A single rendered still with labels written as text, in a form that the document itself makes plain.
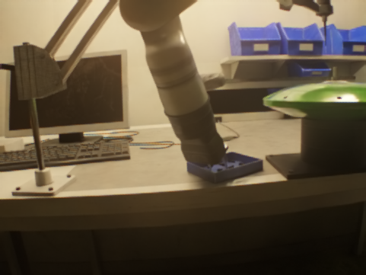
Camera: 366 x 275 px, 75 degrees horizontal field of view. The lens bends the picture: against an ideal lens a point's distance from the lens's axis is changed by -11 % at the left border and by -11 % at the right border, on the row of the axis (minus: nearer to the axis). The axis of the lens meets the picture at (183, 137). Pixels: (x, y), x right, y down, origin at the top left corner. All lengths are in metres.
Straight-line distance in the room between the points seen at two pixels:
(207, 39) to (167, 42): 1.06
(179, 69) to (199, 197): 0.23
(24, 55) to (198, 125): 0.34
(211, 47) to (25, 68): 1.07
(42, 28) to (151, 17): 1.27
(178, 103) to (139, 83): 1.02
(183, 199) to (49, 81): 0.33
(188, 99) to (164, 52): 0.08
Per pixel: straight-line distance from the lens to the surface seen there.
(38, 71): 0.54
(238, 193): 0.50
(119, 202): 0.50
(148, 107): 1.41
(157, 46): 0.39
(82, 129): 1.00
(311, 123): 0.57
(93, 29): 0.55
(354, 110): 0.48
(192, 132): 0.43
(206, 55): 1.43
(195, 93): 0.41
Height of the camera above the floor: 1.09
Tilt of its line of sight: 11 degrees down
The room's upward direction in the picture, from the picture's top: 4 degrees counter-clockwise
